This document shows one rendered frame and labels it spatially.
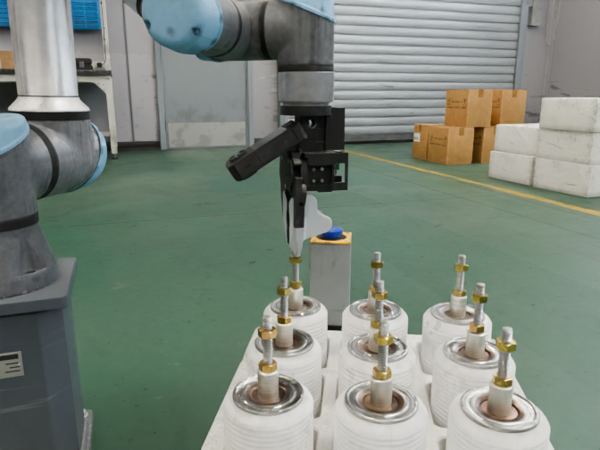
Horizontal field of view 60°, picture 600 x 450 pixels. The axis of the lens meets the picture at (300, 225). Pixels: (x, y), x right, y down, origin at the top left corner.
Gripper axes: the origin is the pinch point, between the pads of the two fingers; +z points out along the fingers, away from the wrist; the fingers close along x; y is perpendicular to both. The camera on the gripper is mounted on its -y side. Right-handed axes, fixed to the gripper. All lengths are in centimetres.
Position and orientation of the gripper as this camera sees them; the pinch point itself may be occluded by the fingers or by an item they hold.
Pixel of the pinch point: (291, 246)
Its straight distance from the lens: 75.4
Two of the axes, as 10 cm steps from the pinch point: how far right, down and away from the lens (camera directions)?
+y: 9.7, -0.6, 2.5
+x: -2.5, -2.4, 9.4
